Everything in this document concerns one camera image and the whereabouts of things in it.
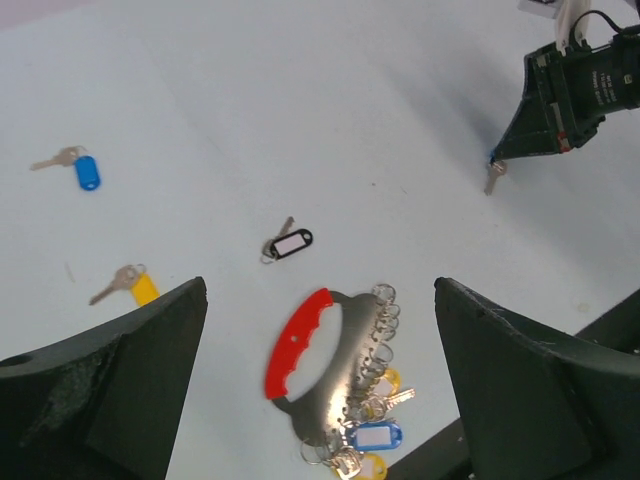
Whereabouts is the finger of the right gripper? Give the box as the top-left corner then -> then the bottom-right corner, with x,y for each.
490,97 -> 565,163

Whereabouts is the blue tag on holder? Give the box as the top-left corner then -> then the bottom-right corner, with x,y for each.
346,420 -> 404,452

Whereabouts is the red-handled metal key holder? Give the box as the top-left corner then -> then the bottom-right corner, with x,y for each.
264,284 -> 400,447

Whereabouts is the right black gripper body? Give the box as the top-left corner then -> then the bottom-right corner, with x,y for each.
522,25 -> 639,153

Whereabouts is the yellow tag on holder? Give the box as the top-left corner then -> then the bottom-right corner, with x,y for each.
358,368 -> 416,423
331,452 -> 388,480

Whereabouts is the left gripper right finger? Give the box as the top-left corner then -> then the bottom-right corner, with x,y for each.
433,277 -> 640,480

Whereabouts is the key with yellow tag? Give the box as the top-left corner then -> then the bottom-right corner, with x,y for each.
89,264 -> 160,307

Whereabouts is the key with black tag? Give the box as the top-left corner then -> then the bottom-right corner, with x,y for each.
260,216 -> 314,265

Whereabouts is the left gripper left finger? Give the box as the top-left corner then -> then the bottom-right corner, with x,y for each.
1,277 -> 208,479

